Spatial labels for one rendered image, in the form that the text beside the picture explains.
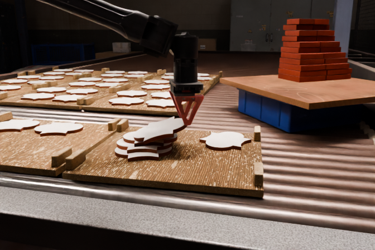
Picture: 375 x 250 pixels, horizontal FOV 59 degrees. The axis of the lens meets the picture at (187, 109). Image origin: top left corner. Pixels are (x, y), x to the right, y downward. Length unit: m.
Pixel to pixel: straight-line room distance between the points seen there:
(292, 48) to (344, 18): 1.17
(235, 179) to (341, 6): 1.90
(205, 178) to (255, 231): 0.17
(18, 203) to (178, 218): 0.30
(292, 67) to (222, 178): 0.71
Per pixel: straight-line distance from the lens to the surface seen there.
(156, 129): 0.80
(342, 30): 2.44
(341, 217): 0.63
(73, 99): 1.43
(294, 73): 1.28
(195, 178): 0.67
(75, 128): 1.01
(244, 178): 0.68
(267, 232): 0.56
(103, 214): 0.61
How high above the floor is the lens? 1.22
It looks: 13 degrees down
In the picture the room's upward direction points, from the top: straight up
